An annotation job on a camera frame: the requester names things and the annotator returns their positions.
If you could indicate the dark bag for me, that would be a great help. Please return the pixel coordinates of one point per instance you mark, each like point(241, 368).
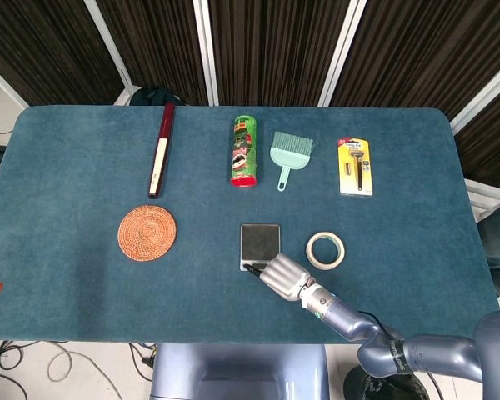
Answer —
point(154, 96)

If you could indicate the white tape roll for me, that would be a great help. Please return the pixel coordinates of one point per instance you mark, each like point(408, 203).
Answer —
point(309, 250)

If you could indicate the small digital kitchen scale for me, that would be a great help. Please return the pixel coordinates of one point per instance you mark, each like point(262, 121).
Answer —
point(260, 241)

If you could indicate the green Pringles can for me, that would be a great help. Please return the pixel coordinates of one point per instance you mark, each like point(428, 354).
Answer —
point(243, 154)

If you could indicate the white partition post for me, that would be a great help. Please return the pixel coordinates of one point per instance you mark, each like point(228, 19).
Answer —
point(483, 98)
point(4, 83)
point(205, 50)
point(108, 41)
point(341, 50)

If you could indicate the blue table cloth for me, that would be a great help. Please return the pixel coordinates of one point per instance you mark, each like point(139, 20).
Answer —
point(66, 271)

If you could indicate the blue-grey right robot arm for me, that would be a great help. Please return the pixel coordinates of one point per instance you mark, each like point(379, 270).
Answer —
point(350, 321)

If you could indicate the mint green hand brush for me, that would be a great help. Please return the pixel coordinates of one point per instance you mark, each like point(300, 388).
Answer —
point(289, 156)

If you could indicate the long dark red box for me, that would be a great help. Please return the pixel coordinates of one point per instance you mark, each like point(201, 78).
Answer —
point(161, 154)

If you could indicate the razor in yellow package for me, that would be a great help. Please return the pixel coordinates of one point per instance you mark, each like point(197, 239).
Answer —
point(346, 179)

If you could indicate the black trash bin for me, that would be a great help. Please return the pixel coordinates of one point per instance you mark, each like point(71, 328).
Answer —
point(375, 387)

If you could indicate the white metal rack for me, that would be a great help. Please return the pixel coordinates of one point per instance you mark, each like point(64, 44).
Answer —
point(479, 196)

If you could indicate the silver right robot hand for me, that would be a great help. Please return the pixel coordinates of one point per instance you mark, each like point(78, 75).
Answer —
point(287, 277)

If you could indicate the blue-grey robot torso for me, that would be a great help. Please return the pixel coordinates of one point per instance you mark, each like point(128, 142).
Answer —
point(233, 371)

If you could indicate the round woven rattan coaster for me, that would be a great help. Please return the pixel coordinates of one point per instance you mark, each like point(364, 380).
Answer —
point(147, 233)

